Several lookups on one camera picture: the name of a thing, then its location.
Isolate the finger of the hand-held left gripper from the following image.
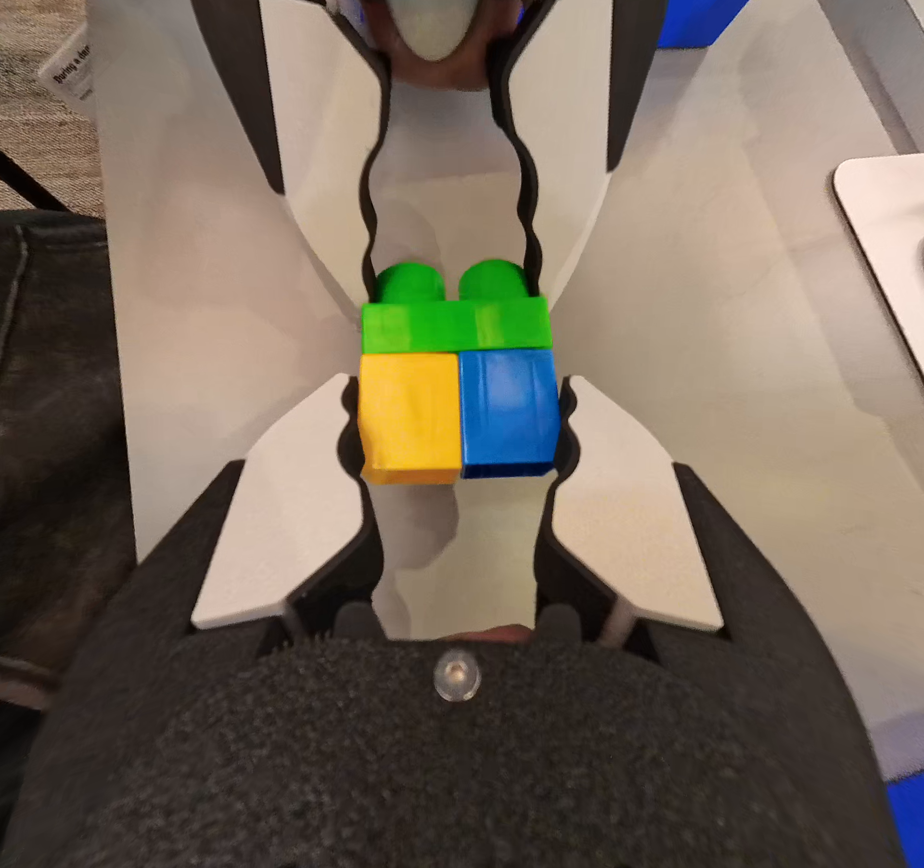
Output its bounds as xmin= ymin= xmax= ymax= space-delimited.
xmin=256 ymin=0 xmax=397 ymax=329
xmin=493 ymin=0 xmax=616 ymax=300

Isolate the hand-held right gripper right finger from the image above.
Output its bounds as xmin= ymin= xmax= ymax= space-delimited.
xmin=534 ymin=375 xmax=724 ymax=648

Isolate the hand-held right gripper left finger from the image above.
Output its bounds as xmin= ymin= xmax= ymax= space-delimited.
xmin=191 ymin=375 xmax=384 ymax=631

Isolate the blue single-stud toy block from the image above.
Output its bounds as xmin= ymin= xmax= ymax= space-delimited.
xmin=458 ymin=348 xmax=563 ymax=480

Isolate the yellow single-stud toy block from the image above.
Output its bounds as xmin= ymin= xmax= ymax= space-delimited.
xmin=357 ymin=351 xmax=463 ymax=486

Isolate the green two-stud toy block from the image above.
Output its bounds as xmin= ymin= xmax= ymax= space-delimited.
xmin=359 ymin=259 xmax=555 ymax=355

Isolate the grey desk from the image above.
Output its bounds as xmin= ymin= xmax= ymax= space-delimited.
xmin=79 ymin=0 xmax=924 ymax=782

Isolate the person's left hand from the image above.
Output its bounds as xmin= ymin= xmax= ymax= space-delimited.
xmin=390 ymin=38 xmax=502 ymax=92

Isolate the printed paper sheet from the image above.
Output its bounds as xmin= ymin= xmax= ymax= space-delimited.
xmin=36 ymin=23 xmax=96 ymax=117

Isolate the white stand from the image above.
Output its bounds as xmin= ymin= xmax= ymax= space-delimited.
xmin=834 ymin=156 xmax=924 ymax=381

